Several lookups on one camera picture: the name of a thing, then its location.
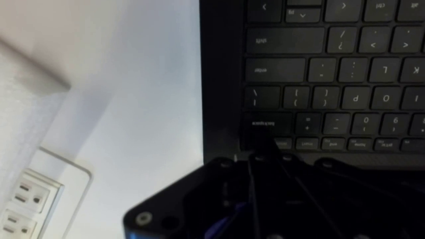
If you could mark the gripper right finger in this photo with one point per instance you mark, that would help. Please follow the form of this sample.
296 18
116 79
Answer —
348 199

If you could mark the white wall socket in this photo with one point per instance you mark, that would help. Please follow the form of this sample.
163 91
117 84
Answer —
30 199

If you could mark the black laptop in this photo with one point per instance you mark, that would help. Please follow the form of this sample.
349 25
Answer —
332 66

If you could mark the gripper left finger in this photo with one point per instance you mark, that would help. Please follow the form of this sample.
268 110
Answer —
199 192

